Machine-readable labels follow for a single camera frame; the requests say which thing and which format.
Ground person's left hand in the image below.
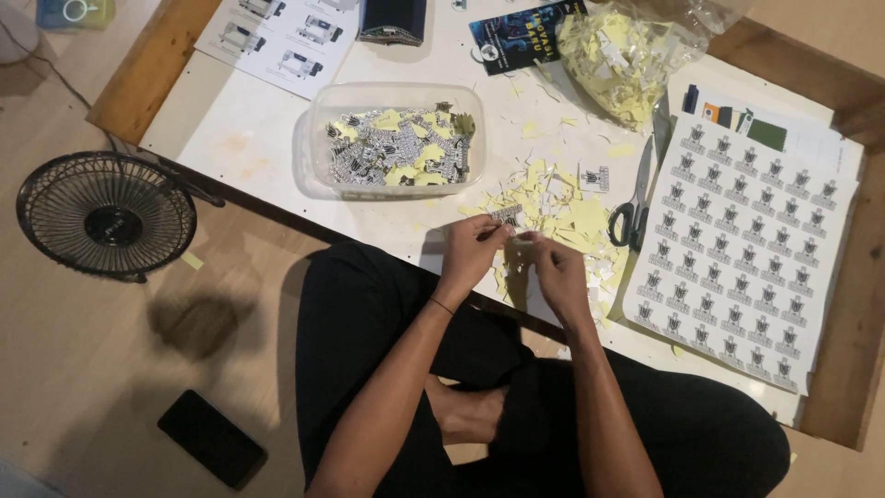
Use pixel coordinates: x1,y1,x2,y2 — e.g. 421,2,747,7
435,213,515,314

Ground person's right hand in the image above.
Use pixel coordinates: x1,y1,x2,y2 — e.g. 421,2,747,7
512,230,594,332

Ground heap of yellow paper scraps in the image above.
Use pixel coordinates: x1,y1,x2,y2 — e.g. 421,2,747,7
456,158,631,329

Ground single cut sticker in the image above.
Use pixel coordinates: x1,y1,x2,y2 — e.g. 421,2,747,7
578,164,611,194

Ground person's black trousers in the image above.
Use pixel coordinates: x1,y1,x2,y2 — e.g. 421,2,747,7
295,241,792,498

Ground pile of cut stickers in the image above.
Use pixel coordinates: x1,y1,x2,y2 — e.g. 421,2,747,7
325,102,478,188

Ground clear plastic container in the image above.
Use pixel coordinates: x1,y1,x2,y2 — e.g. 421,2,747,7
305,82,487,201

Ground person's foot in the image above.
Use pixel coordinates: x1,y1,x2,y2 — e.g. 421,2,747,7
423,373,511,447

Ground printed sticker sheet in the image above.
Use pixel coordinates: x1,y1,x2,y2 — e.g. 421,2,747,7
622,114,860,397

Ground dark blue printed card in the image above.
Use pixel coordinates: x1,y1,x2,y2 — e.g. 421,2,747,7
468,0,590,77

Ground clear plastic bag of scraps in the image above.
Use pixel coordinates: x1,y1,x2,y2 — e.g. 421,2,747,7
555,0,751,134

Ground low wooden-framed white table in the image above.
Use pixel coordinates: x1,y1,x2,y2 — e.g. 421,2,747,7
86,0,885,452

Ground dark folded wallet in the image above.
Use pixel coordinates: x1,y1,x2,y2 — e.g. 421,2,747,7
357,0,428,48

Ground white paper with colour blocks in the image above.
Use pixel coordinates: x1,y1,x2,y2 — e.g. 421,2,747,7
681,83,867,182

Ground white leaflet with machine pictures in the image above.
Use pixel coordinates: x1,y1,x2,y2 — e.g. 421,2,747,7
194,0,360,101

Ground black smartphone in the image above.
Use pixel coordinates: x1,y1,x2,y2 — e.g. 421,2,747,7
157,389,268,490

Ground black desk fan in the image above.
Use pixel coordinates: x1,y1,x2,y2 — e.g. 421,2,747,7
16,151,226,285

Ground black-handled scissors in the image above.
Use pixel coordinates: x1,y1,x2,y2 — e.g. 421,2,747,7
608,135,655,253

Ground black fan cable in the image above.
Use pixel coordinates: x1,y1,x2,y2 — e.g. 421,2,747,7
0,17,122,153

